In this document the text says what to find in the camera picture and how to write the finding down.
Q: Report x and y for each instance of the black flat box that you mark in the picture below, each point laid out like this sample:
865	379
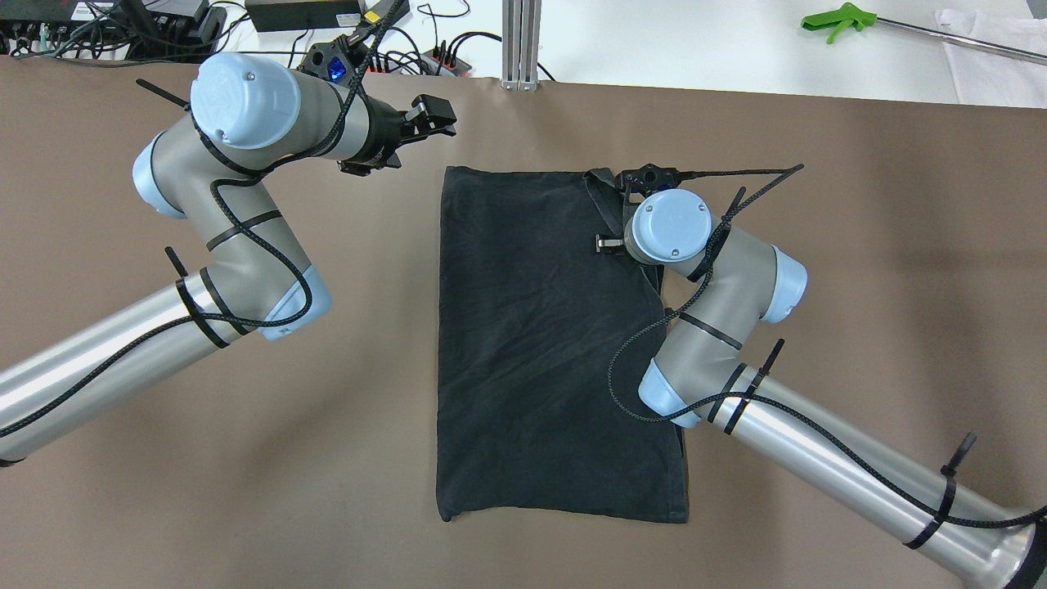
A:
269	16

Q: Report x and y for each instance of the black power adapter brick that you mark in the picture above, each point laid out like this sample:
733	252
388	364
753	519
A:
383	12

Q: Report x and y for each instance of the grey orange usb hub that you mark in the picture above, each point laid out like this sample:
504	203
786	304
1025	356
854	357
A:
374	62
446	65

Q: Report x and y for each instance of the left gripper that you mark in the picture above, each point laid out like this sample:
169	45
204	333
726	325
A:
381	135

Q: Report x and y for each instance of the black t-shirt with logo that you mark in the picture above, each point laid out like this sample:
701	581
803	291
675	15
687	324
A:
542	343

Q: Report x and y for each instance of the aluminium frame post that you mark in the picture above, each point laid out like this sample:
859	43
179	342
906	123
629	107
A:
520	33

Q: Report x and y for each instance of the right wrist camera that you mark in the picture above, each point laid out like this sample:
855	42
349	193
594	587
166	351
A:
646	180

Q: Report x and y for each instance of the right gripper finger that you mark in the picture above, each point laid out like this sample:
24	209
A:
608	244

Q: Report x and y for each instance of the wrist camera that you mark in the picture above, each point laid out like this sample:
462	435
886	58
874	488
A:
646	180
335	61

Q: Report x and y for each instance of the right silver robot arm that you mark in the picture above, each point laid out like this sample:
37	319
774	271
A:
924	321

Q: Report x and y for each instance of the green handled reacher tool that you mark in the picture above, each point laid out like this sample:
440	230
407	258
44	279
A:
849	16

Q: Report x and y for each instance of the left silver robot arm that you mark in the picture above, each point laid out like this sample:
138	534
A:
245	117

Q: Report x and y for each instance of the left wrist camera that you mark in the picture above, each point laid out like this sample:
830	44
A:
335	61

